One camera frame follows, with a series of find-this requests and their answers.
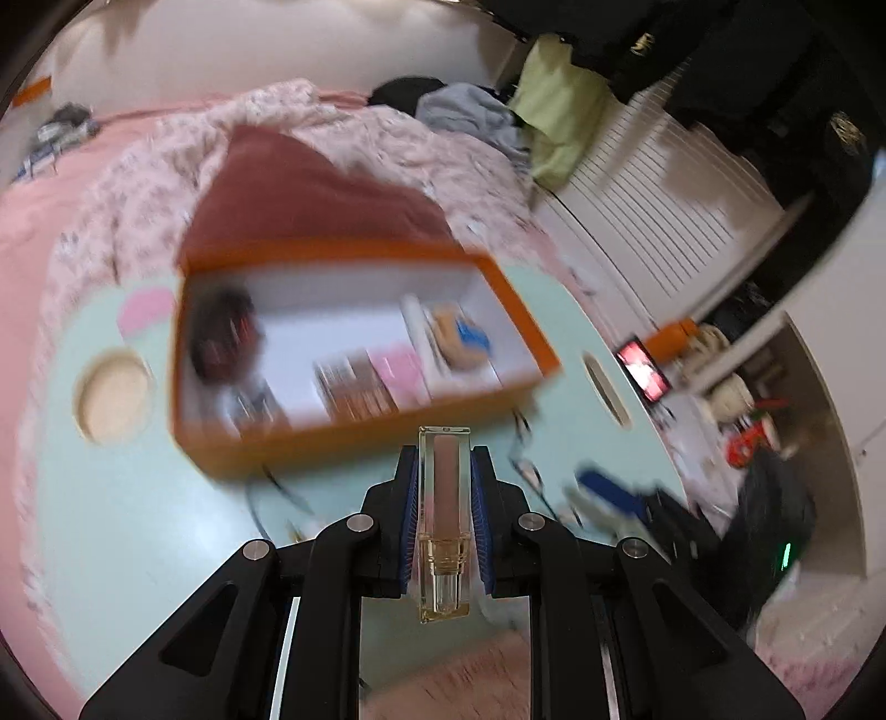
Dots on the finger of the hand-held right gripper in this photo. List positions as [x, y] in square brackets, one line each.
[609, 488]

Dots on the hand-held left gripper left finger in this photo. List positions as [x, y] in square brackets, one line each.
[410, 526]

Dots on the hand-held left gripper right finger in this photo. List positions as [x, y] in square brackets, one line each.
[482, 526]

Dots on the clear rectangular bottle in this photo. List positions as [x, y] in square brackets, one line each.
[443, 498]

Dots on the orange cardboard box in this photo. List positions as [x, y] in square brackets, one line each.
[311, 443]

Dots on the tan plush head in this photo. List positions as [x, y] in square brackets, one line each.
[450, 345]

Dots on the dark red patterned pouch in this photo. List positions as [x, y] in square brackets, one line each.
[225, 336]

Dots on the black bag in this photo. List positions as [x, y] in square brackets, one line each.
[768, 519]

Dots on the phone with red screen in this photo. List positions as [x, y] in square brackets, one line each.
[644, 370]

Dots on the brown card box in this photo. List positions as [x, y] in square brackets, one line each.
[353, 388]

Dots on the pink packet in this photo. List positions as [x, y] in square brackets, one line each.
[401, 374]

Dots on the orange bottle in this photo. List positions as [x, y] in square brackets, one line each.
[671, 339]

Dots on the white tube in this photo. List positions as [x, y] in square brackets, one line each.
[422, 339]

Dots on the white slatted door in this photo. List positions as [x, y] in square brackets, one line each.
[657, 208]

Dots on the maroon cloth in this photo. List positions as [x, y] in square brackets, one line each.
[297, 194]

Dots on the light green garment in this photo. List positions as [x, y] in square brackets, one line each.
[554, 111]

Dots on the floral blanket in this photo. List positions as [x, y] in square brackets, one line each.
[387, 138]

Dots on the grey garment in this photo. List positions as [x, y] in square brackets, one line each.
[464, 111]

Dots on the black garment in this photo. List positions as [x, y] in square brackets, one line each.
[405, 93]

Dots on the black hanging jackets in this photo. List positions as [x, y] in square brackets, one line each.
[727, 55]

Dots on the pink bed sheet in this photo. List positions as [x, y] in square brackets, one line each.
[28, 263]

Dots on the bundle of clothes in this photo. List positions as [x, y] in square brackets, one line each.
[66, 121]

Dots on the orange wall box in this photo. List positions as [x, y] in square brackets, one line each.
[31, 91]

